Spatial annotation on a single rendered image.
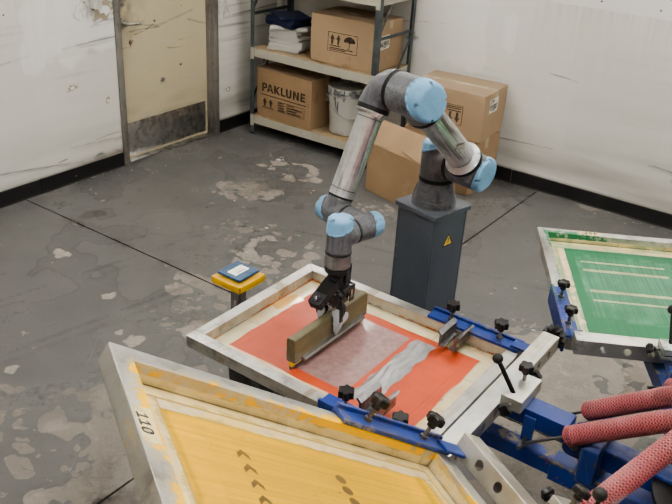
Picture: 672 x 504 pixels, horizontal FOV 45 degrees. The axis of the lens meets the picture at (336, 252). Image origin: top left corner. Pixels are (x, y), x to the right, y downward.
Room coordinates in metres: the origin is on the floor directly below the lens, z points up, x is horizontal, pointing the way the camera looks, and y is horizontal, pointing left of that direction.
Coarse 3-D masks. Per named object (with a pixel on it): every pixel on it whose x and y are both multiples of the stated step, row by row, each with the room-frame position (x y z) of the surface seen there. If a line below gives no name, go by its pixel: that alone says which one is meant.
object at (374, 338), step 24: (288, 312) 2.16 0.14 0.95; (312, 312) 2.17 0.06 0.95; (360, 336) 2.05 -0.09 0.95; (384, 336) 2.06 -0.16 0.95; (408, 336) 2.07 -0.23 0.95; (384, 360) 1.93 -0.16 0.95; (432, 360) 1.95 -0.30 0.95; (456, 360) 1.95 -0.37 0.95; (432, 384) 1.83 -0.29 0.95; (456, 384) 1.84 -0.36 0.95
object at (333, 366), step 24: (264, 336) 2.02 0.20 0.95; (288, 336) 2.03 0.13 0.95; (264, 360) 1.90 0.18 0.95; (312, 360) 1.91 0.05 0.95; (336, 360) 1.92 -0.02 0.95; (360, 360) 1.92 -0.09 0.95; (312, 384) 1.80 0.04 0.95; (336, 384) 1.80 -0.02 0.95; (360, 384) 1.81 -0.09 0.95; (408, 384) 1.82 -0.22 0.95; (408, 408) 1.72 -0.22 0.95; (432, 408) 1.72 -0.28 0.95
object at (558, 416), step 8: (536, 400) 1.67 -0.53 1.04; (528, 408) 1.63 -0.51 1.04; (536, 408) 1.64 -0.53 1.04; (544, 408) 1.64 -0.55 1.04; (552, 408) 1.64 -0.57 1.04; (560, 408) 1.64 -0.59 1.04; (512, 416) 1.65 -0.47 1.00; (520, 416) 1.64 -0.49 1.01; (536, 416) 1.62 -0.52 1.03; (544, 416) 1.61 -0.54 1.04; (552, 416) 1.61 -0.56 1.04; (560, 416) 1.61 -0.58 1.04; (568, 416) 1.61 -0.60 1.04; (576, 416) 1.62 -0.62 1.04; (536, 424) 1.61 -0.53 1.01; (544, 424) 1.60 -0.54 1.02; (552, 424) 1.59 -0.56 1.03; (560, 424) 1.58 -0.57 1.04; (568, 424) 1.58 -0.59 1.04; (544, 432) 1.60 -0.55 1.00; (552, 432) 1.59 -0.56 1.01; (560, 432) 1.58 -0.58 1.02; (560, 440) 1.58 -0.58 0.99
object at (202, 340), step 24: (312, 264) 2.42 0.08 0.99; (288, 288) 2.27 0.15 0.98; (360, 288) 2.27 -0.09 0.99; (240, 312) 2.09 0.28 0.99; (408, 312) 2.16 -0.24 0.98; (192, 336) 1.94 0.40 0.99; (216, 336) 1.99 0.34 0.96; (216, 360) 1.88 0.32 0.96; (240, 360) 1.84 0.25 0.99; (504, 360) 1.91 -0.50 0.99; (264, 384) 1.78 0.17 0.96; (288, 384) 1.74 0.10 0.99; (480, 384) 1.79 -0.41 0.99; (456, 408) 1.68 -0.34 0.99
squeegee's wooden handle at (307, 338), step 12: (348, 300) 2.09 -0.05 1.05; (360, 300) 2.11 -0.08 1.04; (348, 312) 2.06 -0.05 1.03; (360, 312) 2.12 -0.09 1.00; (312, 324) 1.94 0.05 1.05; (324, 324) 1.96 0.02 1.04; (300, 336) 1.88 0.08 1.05; (312, 336) 1.92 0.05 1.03; (324, 336) 1.96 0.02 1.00; (288, 348) 1.87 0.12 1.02; (300, 348) 1.87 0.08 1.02; (312, 348) 1.92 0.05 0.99; (288, 360) 1.86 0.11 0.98
